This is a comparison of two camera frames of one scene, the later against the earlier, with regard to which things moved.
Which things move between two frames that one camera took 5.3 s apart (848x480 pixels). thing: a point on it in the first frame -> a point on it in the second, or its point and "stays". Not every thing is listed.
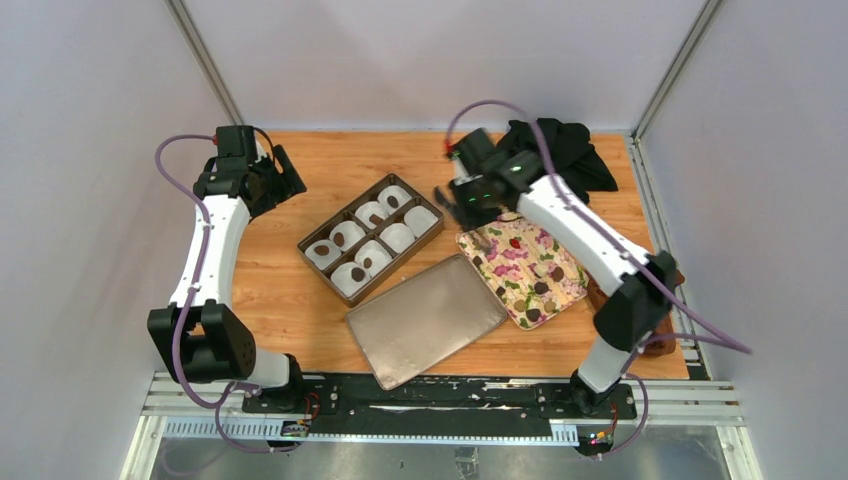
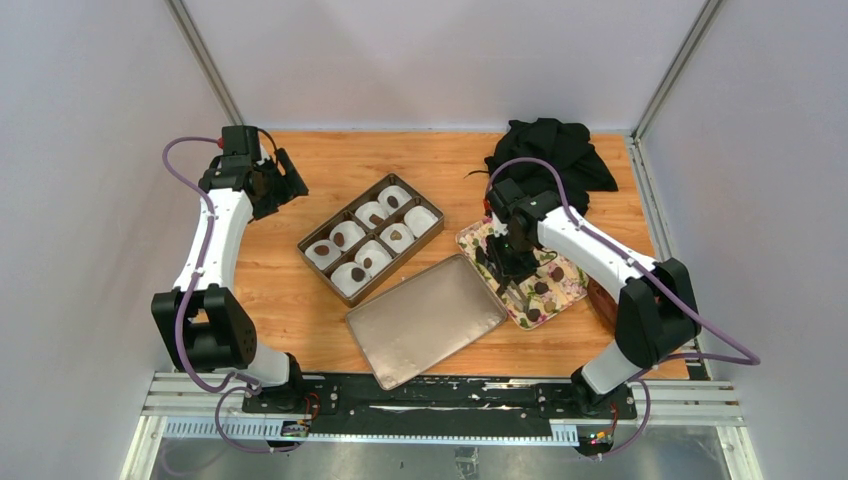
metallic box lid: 419,321 stays
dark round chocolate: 357,274 stays
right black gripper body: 474,205 -> 511,260
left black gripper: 285,182 stays
